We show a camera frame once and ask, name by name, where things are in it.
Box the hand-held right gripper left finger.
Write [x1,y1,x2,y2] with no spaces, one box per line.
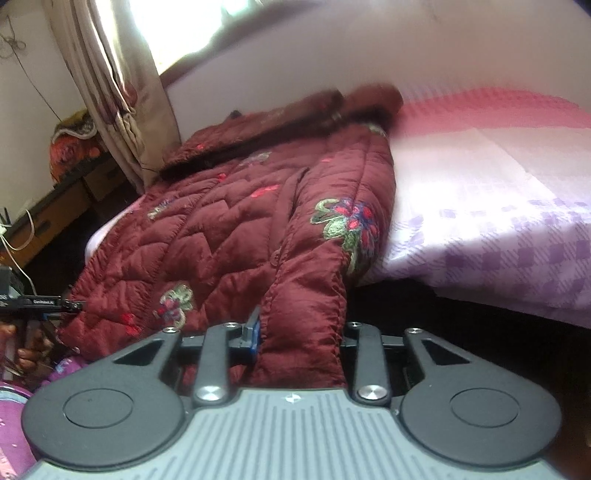
[110,310,263,403]

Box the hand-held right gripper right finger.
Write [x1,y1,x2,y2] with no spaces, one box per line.
[341,320,468,403]

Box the maroon embroidered quilt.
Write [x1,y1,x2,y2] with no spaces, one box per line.
[58,83,404,393]

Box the person's left hand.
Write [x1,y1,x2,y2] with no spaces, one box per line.
[0,323,52,377]

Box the wooden desk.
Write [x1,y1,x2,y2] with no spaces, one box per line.
[0,154,121,273]

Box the person's purple clothing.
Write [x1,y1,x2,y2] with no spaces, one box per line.
[0,353,90,480]

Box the orange floral cloth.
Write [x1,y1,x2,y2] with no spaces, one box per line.
[50,110,108,185]

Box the pink purple checked bed sheet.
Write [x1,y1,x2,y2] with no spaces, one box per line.
[85,88,591,330]

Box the beige floral curtain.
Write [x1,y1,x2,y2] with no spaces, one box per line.
[41,0,183,195]

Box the bright window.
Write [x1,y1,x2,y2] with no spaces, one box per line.
[124,0,264,77]

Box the white cable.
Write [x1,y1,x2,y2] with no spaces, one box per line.
[0,209,37,252]

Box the thin black wall cable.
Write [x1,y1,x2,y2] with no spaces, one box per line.
[0,18,63,121]

